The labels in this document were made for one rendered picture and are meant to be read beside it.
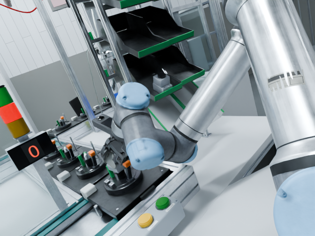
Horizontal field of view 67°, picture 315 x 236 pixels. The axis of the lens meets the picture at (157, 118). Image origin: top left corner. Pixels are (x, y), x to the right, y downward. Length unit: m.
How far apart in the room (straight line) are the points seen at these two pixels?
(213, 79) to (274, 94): 0.23
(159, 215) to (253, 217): 0.26
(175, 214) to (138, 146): 0.28
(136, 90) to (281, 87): 0.31
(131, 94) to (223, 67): 0.22
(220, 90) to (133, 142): 0.23
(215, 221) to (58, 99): 4.13
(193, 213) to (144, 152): 0.38
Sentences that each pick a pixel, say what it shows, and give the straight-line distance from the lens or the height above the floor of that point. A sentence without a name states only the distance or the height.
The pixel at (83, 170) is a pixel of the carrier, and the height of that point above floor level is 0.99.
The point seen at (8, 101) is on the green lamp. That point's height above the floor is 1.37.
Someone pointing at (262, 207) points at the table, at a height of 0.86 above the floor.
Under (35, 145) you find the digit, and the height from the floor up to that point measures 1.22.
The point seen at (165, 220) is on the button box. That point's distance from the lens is 0.69.
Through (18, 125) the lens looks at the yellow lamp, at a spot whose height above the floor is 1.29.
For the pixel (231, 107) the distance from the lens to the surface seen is 2.24.
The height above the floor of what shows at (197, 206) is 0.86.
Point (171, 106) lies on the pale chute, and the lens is 1.00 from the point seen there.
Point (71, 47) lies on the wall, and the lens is 4.57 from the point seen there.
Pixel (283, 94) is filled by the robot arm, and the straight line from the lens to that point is 0.35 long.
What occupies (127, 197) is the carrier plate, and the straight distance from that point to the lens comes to 0.79.
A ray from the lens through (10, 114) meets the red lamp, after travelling 0.81.
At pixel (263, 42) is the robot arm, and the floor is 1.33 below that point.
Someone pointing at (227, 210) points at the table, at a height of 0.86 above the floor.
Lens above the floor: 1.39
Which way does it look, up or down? 18 degrees down
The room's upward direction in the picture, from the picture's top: 20 degrees counter-clockwise
